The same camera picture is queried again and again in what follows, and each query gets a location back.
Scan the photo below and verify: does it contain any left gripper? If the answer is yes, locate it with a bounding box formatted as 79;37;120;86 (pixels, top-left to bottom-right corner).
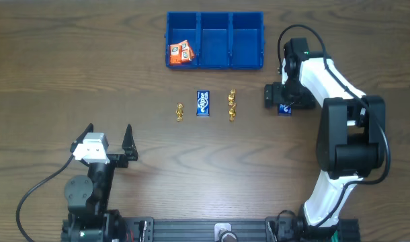
69;122;138;169

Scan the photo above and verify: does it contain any blue tray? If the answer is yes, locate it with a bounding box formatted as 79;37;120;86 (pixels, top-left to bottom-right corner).
164;11;265;71

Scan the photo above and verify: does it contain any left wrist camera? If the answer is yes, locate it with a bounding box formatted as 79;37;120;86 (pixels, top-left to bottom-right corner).
72;132;110;165

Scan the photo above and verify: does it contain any mounting rail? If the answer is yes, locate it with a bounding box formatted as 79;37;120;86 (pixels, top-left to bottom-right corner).
61;216;360;242

